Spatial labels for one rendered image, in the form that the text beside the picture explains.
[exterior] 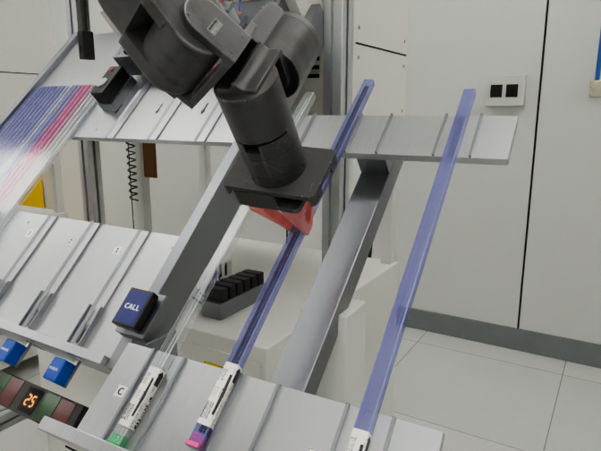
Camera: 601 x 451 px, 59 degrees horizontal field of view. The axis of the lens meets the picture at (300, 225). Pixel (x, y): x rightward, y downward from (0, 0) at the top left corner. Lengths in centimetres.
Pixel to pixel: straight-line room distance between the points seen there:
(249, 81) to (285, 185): 11
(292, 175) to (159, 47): 16
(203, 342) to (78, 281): 30
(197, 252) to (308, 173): 30
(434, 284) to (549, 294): 49
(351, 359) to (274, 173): 25
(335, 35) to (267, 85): 59
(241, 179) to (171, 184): 283
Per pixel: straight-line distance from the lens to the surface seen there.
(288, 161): 49
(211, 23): 45
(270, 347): 97
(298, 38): 51
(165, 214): 343
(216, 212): 79
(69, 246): 92
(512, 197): 242
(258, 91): 45
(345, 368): 62
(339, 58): 103
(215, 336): 103
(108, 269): 83
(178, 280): 75
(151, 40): 46
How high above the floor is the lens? 103
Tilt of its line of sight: 12 degrees down
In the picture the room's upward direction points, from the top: straight up
